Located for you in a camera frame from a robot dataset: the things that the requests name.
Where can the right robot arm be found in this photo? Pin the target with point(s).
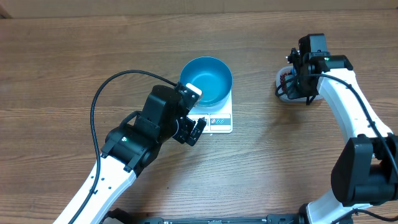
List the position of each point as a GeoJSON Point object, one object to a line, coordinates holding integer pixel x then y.
{"type": "Point", "coordinates": [365, 174]}

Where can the white digital kitchen scale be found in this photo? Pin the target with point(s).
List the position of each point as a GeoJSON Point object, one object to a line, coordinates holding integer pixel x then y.
{"type": "Point", "coordinates": [219, 118]}

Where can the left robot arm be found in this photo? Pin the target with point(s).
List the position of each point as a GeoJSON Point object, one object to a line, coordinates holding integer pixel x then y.
{"type": "Point", "coordinates": [132, 146]}

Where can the teal round bowl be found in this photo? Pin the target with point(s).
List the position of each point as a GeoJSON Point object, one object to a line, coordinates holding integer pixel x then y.
{"type": "Point", "coordinates": [212, 76]}

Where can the clear plastic food container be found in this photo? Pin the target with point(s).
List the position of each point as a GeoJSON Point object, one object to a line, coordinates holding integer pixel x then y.
{"type": "Point", "coordinates": [285, 98]}

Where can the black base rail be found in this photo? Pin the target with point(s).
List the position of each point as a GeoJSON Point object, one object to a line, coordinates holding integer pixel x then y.
{"type": "Point", "coordinates": [118, 216]}

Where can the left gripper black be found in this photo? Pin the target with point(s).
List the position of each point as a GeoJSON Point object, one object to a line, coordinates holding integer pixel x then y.
{"type": "Point", "coordinates": [188, 126]}

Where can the red beans in container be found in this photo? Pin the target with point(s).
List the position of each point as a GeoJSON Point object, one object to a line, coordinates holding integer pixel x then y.
{"type": "Point", "coordinates": [284, 80]}

